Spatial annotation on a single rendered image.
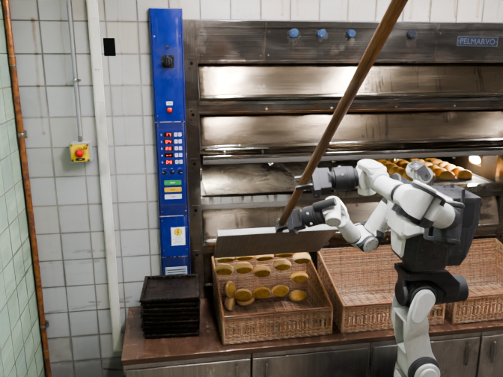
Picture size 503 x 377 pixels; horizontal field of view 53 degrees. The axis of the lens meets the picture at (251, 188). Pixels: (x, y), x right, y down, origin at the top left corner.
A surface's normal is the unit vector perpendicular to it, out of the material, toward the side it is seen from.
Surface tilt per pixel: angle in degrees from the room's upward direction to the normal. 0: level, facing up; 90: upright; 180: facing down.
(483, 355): 90
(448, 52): 89
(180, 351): 0
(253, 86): 70
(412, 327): 90
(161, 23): 90
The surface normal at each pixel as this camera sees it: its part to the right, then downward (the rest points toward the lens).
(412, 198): -0.36, -0.05
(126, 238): 0.16, 0.25
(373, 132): 0.15, -0.10
